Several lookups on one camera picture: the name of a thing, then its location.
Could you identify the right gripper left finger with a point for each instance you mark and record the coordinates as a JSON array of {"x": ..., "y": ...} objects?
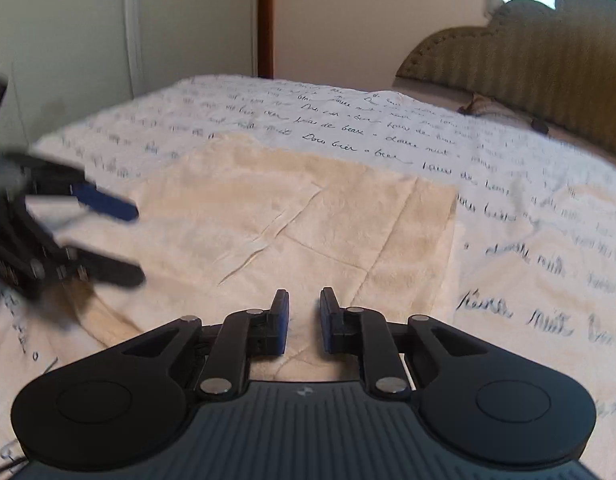
[{"x": 228, "y": 348}]

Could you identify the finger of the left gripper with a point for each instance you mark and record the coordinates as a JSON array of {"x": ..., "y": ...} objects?
[
  {"x": 105, "y": 203},
  {"x": 93, "y": 267}
]

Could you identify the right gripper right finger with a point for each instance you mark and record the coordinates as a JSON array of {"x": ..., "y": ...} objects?
[{"x": 375, "y": 342}]

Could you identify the cream white pants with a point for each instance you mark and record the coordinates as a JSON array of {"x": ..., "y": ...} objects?
[{"x": 224, "y": 227}]

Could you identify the wardrobe with flower-patterned doors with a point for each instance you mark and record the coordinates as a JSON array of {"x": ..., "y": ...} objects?
[{"x": 64, "y": 60}]

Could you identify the white bedspread with script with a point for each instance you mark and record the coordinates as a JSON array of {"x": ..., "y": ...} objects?
[{"x": 532, "y": 265}]

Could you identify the striped pillow at headboard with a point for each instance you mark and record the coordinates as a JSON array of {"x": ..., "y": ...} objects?
[{"x": 489, "y": 109}]

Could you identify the green scalloped headboard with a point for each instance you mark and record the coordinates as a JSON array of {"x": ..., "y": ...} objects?
[{"x": 556, "y": 63}]

